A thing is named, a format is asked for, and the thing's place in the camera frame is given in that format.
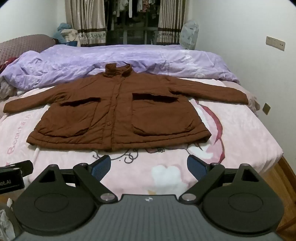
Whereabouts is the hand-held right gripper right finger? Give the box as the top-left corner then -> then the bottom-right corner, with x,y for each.
179,155 -> 262,203

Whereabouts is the row of hanging clothes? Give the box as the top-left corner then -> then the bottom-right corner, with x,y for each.
107,0 -> 160,29

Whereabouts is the brown padded jacket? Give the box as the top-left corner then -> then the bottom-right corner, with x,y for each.
3,63 -> 249,151

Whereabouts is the red cloth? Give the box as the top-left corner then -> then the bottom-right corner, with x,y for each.
0,57 -> 18,72

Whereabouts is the purple duvet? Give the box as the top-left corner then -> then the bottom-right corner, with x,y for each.
0,44 -> 241,90

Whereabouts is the beige striped curtain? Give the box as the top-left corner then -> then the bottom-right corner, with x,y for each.
65,0 -> 108,47
157,0 -> 186,45

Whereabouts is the pile of grey white clothes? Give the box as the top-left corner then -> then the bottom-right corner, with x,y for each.
0,75 -> 18,100

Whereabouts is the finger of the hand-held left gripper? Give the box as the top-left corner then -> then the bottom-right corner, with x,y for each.
0,160 -> 34,173

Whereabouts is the long beige wall socket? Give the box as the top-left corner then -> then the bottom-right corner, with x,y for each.
265,36 -> 285,52

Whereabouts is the cream plush toy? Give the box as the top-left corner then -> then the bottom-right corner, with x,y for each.
66,29 -> 80,47

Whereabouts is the pink printed blanket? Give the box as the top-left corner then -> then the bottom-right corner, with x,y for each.
0,79 -> 284,200

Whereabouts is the person's floral clothing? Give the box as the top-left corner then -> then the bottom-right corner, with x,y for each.
0,197 -> 16,241

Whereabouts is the mauve quilted headboard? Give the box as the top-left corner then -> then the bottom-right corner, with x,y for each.
0,34 -> 56,66

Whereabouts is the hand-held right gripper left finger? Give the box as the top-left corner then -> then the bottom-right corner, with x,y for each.
35,155 -> 117,203

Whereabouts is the covered standing fan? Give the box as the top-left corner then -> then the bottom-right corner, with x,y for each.
180,20 -> 200,50

